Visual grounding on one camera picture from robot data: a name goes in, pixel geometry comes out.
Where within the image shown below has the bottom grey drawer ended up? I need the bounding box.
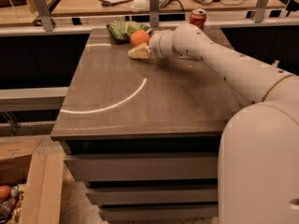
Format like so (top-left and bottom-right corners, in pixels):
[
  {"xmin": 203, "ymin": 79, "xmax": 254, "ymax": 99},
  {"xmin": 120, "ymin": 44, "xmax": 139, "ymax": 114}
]
[{"xmin": 99, "ymin": 203, "xmax": 218, "ymax": 222}]

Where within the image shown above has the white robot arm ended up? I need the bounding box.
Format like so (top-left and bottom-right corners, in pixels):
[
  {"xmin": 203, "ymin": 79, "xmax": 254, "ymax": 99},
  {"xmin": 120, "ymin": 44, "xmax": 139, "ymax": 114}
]
[{"xmin": 128, "ymin": 23, "xmax": 299, "ymax": 224}]

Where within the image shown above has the left metal bracket post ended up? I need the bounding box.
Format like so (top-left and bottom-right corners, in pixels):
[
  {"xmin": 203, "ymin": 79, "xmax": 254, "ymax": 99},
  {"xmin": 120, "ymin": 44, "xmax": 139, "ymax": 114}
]
[{"xmin": 34, "ymin": 0, "xmax": 54, "ymax": 32}]

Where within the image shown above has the red coca-cola can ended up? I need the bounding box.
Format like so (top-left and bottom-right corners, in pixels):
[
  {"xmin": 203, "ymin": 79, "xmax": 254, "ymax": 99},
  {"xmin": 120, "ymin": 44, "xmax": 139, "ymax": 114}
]
[{"xmin": 190, "ymin": 8, "xmax": 206, "ymax": 30}]

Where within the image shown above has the grey drawer cabinet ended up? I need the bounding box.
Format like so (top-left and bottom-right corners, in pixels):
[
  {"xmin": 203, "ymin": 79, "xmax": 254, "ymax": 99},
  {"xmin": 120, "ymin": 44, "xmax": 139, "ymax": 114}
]
[{"xmin": 51, "ymin": 29, "xmax": 246, "ymax": 209}]

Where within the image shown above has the middle grey drawer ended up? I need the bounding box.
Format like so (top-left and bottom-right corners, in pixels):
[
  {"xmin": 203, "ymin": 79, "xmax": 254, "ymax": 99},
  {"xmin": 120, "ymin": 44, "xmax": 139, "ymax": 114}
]
[{"xmin": 86, "ymin": 185, "xmax": 218, "ymax": 205}]

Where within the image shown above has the metal bracket post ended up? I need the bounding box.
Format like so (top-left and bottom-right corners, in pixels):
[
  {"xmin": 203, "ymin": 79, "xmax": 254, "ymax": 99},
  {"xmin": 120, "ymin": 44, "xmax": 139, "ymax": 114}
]
[
  {"xmin": 253, "ymin": 0, "xmax": 269, "ymax": 23},
  {"xmin": 149, "ymin": 0, "xmax": 159, "ymax": 27},
  {"xmin": 34, "ymin": 0, "xmax": 54, "ymax": 32}
]

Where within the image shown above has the orange fruit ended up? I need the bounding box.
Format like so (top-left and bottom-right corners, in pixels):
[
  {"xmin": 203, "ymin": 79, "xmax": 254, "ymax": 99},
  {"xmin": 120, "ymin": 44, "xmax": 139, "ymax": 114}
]
[{"xmin": 130, "ymin": 30, "xmax": 150, "ymax": 47}]

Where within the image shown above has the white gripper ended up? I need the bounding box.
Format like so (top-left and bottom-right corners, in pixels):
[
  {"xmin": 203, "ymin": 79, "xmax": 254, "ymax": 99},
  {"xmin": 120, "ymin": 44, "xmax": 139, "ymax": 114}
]
[{"xmin": 128, "ymin": 30, "xmax": 173, "ymax": 59}]

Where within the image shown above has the right metal bracket post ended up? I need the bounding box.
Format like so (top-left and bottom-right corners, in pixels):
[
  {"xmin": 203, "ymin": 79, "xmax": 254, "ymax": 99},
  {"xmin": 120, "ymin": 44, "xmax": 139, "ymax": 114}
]
[{"xmin": 253, "ymin": 0, "xmax": 269, "ymax": 23}]

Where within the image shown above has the top grey drawer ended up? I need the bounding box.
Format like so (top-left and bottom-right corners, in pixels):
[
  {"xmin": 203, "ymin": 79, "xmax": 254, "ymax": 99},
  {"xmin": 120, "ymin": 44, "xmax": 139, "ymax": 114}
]
[{"xmin": 65, "ymin": 153, "xmax": 218, "ymax": 182}]

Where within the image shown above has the red item in box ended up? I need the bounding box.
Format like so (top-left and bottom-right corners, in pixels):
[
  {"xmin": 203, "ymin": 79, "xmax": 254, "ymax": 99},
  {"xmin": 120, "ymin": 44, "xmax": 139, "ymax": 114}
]
[{"xmin": 0, "ymin": 185, "xmax": 11, "ymax": 201}]

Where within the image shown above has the cardboard box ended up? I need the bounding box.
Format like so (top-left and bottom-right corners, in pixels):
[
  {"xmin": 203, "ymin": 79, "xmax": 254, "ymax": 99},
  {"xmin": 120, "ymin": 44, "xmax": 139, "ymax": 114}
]
[{"xmin": 0, "ymin": 141, "xmax": 64, "ymax": 224}]

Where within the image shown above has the grey drawer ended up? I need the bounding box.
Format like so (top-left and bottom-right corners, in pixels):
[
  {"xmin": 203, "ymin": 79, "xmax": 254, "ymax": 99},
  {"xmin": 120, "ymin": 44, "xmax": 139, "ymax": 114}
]
[
  {"xmin": 65, "ymin": 153, "xmax": 218, "ymax": 182},
  {"xmin": 99, "ymin": 203, "xmax": 218, "ymax": 222},
  {"xmin": 86, "ymin": 185, "xmax": 218, "ymax": 205}
]

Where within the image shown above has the middle metal bracket post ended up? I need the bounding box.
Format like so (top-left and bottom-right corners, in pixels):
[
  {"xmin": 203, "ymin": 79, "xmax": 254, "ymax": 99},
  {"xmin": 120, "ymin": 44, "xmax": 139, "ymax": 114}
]
[{"xmin": 149, "ymin": 0, "xmax": 159, "ymax": 27}]

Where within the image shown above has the green jalapeno chip bag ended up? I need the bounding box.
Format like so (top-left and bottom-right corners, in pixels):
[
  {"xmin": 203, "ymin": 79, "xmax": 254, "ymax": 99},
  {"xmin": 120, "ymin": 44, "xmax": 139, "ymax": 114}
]
[{"xmin": 107, "ymin": 21, "xmax": 151, "ymax": 42}]

